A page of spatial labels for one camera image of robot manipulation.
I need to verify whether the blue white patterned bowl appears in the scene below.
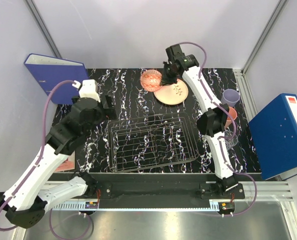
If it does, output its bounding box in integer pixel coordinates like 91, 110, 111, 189
140, 69, 162, 92

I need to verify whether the pink beige plate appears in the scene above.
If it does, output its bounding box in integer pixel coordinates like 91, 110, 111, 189
154, 79, 189, 105

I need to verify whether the lavender plastic cup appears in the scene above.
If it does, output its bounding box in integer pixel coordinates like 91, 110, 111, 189
220, 89, 240, 108

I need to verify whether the pink plastic cup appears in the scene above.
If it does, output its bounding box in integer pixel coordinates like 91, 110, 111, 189
224, 106, 237, 129

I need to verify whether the clear glass tumbler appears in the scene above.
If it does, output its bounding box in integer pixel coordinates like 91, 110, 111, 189
224, 128, 238, 150

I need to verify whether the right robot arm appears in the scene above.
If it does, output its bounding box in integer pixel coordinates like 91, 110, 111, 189
161, 44, 238, 198

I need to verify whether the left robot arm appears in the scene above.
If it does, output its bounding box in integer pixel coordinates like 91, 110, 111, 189
0, 95, 117, 229

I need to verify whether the picture card with red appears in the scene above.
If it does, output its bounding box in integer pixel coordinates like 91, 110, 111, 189
55, 152, 75, 173

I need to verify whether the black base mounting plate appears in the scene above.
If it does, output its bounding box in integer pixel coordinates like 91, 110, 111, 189
48, 172, 262, 210

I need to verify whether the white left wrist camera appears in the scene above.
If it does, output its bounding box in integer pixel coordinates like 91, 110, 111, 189
72, 79, 101, 102

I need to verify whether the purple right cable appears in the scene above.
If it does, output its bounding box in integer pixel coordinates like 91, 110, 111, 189
180, 41, 258, 216

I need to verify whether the purple cable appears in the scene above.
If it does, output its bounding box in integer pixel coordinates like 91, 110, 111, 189
0, 79, 77, 231
180, 41, 258, 216

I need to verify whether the black wire dish rack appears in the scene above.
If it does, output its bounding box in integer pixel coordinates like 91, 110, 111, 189
107, 112, 199, 173

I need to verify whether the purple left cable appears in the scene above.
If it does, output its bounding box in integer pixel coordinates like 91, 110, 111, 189
0, 79, 77, 231

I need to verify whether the purple ring binder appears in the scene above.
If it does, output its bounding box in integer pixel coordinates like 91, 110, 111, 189
24, 53, 89, 105

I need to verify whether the white slotted cable duct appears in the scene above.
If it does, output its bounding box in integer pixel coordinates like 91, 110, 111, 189
52, 200, 99, 211

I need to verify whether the aluminium frame post right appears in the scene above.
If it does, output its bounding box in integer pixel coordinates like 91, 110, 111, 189
241, 0, 289, 75

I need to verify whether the aluminium frame post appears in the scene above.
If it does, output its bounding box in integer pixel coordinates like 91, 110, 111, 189
24, 0, 62, 58
241, 0, 289, 75

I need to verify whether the blue ring binder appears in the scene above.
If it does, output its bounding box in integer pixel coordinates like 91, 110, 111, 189
249, 93, 297, 180

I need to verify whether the aluminium frame post left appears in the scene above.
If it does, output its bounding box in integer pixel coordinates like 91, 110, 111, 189
24, 0, 62, 58

